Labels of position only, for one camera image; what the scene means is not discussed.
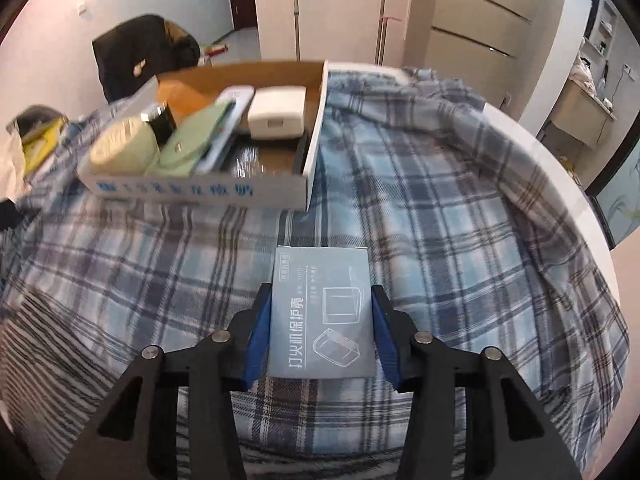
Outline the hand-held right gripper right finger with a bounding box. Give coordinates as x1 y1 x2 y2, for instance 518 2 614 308
370 284 583 480

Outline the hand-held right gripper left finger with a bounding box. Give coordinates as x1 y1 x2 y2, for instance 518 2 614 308
55 282 273 480

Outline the shallow cardboard box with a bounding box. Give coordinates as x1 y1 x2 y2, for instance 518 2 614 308
76 59 330 212

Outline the black case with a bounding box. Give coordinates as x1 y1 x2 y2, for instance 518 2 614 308
292 135 310 173

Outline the green snap wallet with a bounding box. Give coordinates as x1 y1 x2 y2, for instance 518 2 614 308
159 101 236 177

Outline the white square box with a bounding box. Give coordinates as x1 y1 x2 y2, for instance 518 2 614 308
247 86 307 139

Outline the white remote control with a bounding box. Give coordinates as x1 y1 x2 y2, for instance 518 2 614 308
192 86 256 176

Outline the blue plaid blanket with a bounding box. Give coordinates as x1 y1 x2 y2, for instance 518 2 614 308
0 62 631 480

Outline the grey striped sheet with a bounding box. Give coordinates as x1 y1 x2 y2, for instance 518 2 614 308
0 287 416 480

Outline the beige sink cabinet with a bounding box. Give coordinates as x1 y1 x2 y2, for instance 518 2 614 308
542 77 618 148

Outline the white crumpled cloth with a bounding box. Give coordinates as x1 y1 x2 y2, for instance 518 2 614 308
570 52 601 91

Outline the wall shelf niche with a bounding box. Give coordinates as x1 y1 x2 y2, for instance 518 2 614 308
585 0 618 56

